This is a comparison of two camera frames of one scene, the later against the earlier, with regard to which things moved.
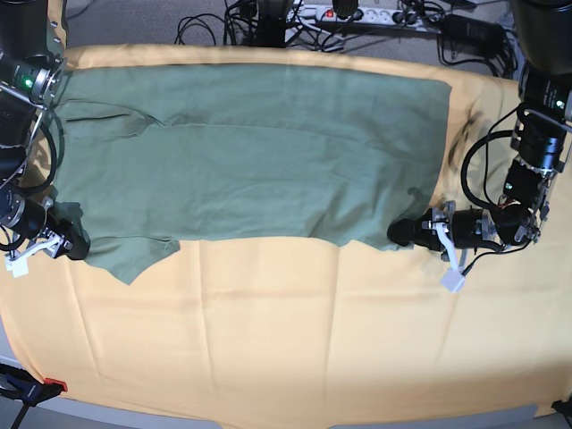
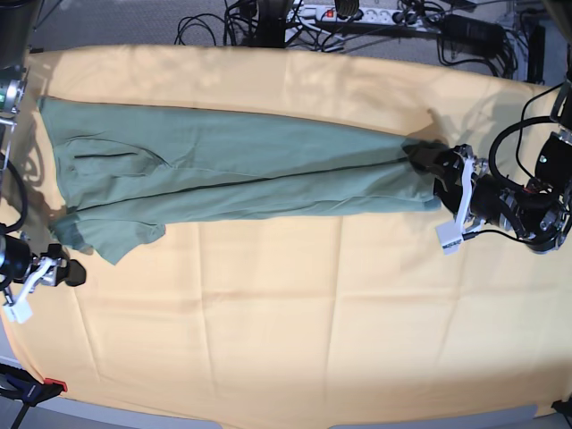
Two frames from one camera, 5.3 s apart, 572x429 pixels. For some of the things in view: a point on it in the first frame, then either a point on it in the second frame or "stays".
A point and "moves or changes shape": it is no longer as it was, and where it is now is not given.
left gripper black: [67, 222] to [58, 257]
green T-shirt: [155, 155] moves or changes shape
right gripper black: [466, 226] to [488, 198]
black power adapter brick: [474, 31] stays
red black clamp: [22, 384] stays
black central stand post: [272, 23] stays
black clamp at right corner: [563, 407] stays
